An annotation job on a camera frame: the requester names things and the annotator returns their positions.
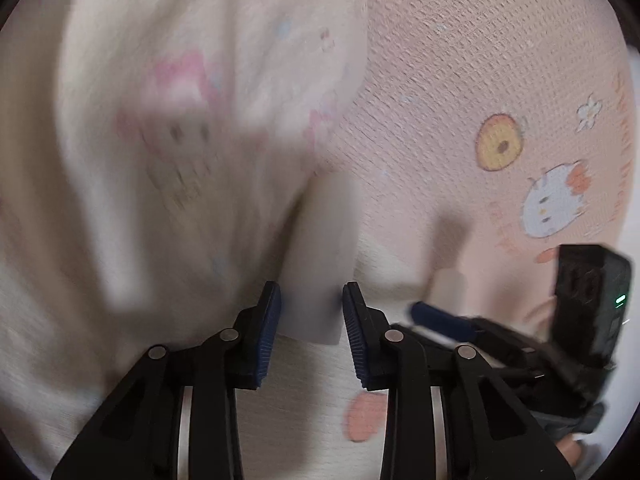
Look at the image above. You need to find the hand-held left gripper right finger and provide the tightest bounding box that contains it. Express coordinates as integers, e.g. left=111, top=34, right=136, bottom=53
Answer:
left=341, top=281, right=576, bottom=480

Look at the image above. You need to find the cream cartoon-print cloth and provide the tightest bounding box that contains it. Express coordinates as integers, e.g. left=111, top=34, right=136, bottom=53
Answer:
left=0, top=0, right=372, bottom=480

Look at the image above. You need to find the white cardboard tube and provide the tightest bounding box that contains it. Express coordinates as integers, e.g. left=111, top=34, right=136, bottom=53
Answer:
left=277, top=174, right=357, bottom=347

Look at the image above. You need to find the person's right hand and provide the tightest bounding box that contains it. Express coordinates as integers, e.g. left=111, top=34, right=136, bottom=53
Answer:
left=557, top=434, right=590, bottom=468

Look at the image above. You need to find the pink cat print blanket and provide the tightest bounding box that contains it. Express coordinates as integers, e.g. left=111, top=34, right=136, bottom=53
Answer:
left=235, top=0, right=632, bottom=480

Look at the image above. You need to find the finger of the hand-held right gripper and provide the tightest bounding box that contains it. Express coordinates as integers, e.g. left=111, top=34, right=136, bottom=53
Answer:
left=410, top=301, right=551, bottom=349

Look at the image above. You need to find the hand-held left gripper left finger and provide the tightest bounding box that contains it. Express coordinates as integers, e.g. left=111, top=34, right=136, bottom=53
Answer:
left=52, top=281, right=282, bottom=480

